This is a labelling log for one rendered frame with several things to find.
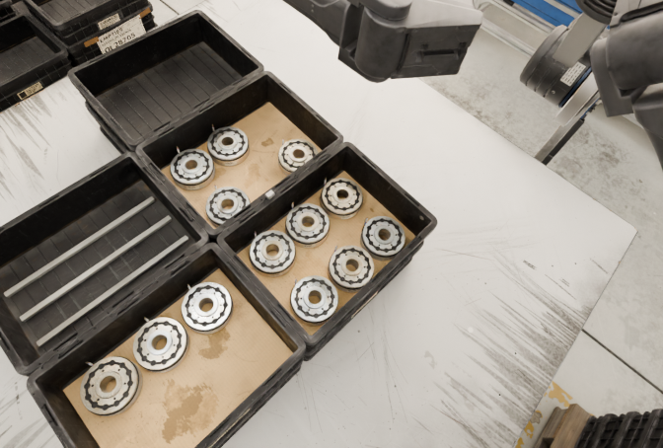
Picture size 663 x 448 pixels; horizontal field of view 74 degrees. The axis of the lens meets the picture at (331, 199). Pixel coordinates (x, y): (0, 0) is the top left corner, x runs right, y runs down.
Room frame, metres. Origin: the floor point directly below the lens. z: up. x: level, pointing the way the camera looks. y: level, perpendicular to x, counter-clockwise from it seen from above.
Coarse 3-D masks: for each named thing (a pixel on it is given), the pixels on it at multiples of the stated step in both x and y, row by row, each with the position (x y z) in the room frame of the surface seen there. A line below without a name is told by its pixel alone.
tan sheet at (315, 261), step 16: (320, 192) 0.56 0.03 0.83; (368, 192) 0.58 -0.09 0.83; (368, 208) 0.54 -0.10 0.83; (384, 208) 0.55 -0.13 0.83; (304, 224) 0.46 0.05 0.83; (336, 224) 0.48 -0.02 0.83; (352, 224) 0.49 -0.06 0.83; (400, 224) 0.51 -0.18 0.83; (336, 240) 0.44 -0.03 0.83; (352, 240) 0.45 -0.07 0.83; (240, 256) 0.35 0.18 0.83; (272, 256) 0.37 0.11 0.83; (304, 256) 0.38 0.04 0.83; (320, 256) 0.39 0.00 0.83; (256, 272) 0.32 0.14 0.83; (288, 272) 0.34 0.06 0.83; (304, 272) 0.34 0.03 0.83; (320, 272) 0.35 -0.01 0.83; (272, 288) 0.29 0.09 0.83; (288, 288) 0.30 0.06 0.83; (336, 288) 0.32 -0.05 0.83; (288, 304) 0.26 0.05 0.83
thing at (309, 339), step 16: (352, 144) 0.65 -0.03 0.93; (320, 160) 0.59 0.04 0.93; (368, 160) 0.61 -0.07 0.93; (304, 176) 0.53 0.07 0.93; (384, 176) 0.58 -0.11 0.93; (400, 192) 0.54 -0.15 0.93; (256, 208) 0.43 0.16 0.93; (416, 208) 0.51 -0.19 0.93; (240, 224) 0.39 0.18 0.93; (432, 224) 0.47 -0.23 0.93; (416, 240) 0.44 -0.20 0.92; (400, 256) 0.38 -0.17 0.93; (384, 272) 0.34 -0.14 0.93; (368, 288) 0.30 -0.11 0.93; (272, 304) 0.23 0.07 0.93; (352, 304) 0.26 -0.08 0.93; (288, 320) 0.21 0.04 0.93; (336, 320) 0.22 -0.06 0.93; (304, 336) 0.18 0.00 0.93; (320, 336) 0.19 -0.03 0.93
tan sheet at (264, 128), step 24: (240, 120) 0.73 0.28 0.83; (264, 120) 0.75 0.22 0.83; (288, 120) 0.76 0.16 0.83; (264, 144) 0.67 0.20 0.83; (168, 168) 0.54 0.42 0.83; (192, 168) 0.56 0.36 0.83; (216, 168) 0.57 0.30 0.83; (240, 168) 0.58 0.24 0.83; (264, 168) 0.60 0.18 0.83; (192, 192) 0.49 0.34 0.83
